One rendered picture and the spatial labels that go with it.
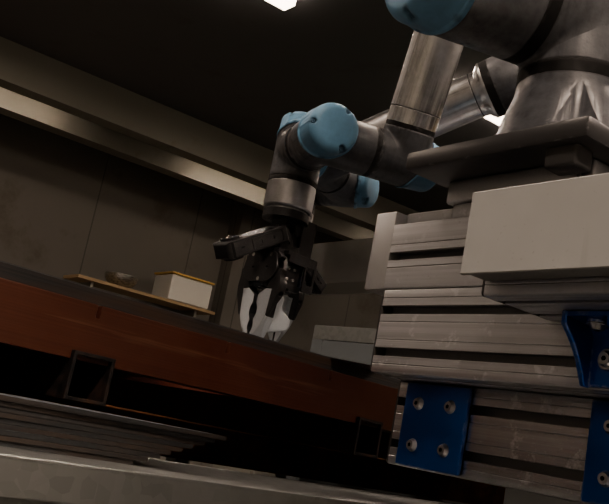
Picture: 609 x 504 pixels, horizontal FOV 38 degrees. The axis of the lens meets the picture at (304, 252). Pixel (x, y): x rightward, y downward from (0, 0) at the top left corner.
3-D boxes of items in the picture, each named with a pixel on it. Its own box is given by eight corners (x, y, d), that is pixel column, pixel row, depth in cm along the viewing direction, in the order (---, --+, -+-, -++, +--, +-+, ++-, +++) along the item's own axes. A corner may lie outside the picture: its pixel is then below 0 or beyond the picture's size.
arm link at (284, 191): (291, 176, 129) (255, 180, 135) (285, 205, 128) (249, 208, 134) (326, 193, 134) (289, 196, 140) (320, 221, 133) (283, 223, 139)
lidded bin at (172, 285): (189, 310, 970) (195, 284, 976) (209, 310, 935) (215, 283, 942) (148, 298, 941) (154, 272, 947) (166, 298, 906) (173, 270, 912)
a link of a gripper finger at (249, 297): (274, 356, 131) (286, 295, 133) (245, 347, 127) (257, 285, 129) (260, 354, 133) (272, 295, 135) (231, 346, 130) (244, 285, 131)
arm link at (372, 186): (355, 195, 156) (300, 193, 161) (377, 215, 166) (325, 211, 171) (363, 154, 158) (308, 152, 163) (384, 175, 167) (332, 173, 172)
